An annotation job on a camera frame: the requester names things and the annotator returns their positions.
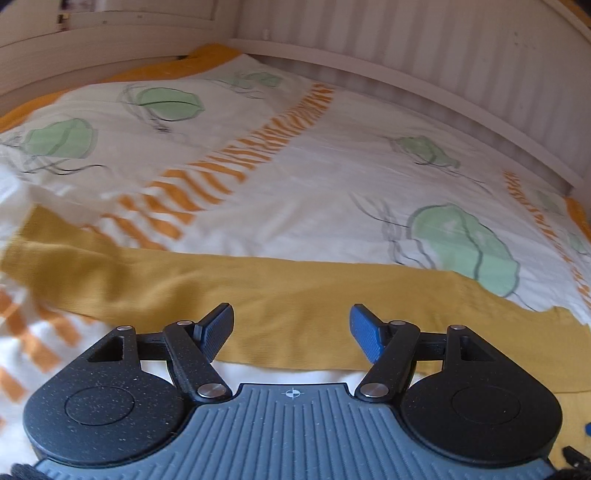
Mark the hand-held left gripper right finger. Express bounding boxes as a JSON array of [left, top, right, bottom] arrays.
[[349, 303, 499, 402]]

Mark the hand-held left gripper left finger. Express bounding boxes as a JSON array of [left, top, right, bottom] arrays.
[[87, 303, 235, 404]]

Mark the yellow knit top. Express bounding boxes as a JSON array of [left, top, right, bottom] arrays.
[[0, 205, 591, 469]]

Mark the white printed duvet cover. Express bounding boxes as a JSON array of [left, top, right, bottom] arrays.
[[0, 44, 591, 480]]

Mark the white wooden bed frame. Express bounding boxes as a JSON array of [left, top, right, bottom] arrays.
[[0, 0, 591, 199]]

